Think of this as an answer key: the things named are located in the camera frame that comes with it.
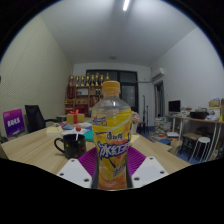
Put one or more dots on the purple sign board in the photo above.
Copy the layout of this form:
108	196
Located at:
13	122

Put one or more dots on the black mug coloured dots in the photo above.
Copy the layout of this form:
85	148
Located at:
72	149

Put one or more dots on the black bag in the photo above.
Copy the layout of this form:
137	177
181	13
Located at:
199	115

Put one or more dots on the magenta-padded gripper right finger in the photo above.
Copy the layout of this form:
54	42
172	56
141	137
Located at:
150	170

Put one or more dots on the white wall air conditioner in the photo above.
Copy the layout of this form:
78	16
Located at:
158	74

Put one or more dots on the black office chair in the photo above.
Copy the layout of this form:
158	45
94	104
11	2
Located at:
34	117

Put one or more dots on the teal book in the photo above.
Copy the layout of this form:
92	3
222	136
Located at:
89	136

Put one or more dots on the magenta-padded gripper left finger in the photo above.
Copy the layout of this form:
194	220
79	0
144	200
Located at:
75	170

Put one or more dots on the ceiling tube light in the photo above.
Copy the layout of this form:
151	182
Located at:
126	4

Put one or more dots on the black computer monitor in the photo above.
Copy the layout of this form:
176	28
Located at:
174	106

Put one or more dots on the white round stool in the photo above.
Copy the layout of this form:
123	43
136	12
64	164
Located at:
203	140

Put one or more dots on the yellow-labelled drink bottle orange cap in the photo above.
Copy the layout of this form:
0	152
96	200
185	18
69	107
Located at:
111	133

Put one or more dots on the white pot pink flowers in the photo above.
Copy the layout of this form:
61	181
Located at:
135	117

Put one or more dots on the wooden stool dark legs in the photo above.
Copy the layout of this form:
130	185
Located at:
190	136

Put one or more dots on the yellow gift box red ribbon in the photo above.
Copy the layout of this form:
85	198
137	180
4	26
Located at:
80	118

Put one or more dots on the stack of books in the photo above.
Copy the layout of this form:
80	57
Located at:
162	126

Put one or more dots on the wooden side desk white legs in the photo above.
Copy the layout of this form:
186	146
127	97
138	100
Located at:
200	120

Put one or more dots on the kraft paper notebook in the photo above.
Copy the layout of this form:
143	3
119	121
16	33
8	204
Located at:
134	138

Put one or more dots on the white paper sheet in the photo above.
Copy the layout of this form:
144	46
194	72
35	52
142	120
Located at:
71	132

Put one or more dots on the red shelf unit with trophies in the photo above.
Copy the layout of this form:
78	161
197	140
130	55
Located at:
81	96

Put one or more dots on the black tripod stand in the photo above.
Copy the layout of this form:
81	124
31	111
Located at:
144	110

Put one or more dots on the beige notepad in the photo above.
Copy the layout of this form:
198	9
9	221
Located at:
54	130

